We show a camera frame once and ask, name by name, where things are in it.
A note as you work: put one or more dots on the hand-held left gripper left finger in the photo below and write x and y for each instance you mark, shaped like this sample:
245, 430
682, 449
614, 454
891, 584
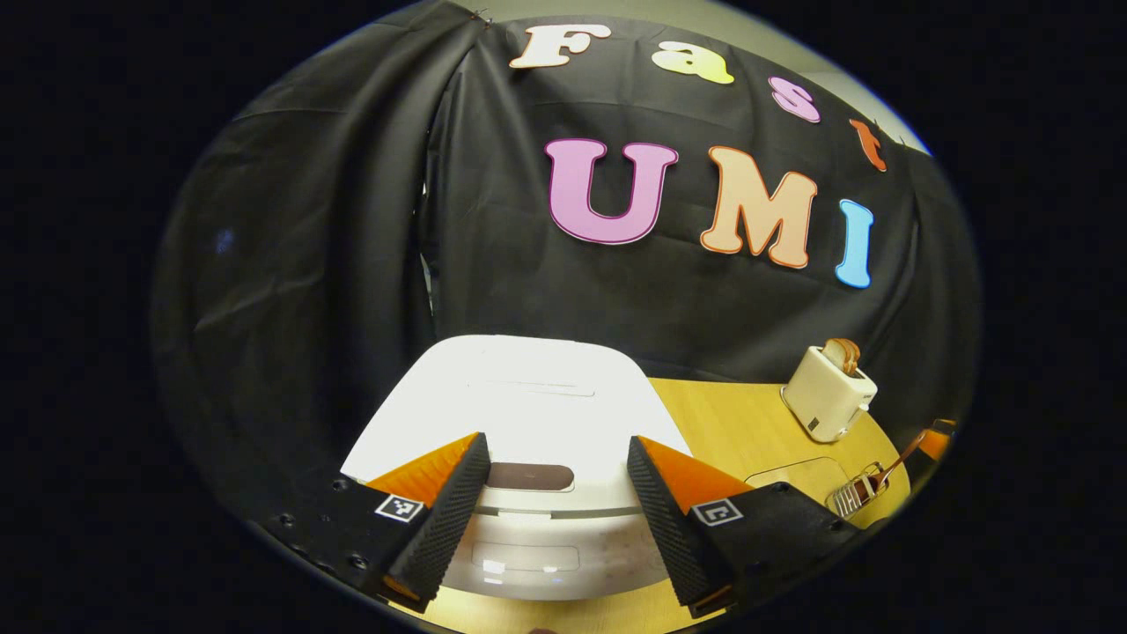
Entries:
458, 511

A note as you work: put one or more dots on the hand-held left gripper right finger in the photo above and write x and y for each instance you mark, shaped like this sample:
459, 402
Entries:
659, 515

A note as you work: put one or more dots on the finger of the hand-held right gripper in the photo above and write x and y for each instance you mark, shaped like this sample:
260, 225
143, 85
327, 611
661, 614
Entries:
936, 440

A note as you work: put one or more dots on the white rice cooker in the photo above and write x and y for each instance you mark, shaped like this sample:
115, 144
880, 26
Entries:
528, 396

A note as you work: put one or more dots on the clear plastic rice container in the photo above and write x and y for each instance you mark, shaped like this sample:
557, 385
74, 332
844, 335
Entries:
792, 475

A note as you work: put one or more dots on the white toaster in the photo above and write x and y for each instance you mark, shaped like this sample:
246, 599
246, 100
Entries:
823, 401

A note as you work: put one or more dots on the brown toast slice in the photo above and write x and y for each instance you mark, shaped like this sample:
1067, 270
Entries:
847, 354

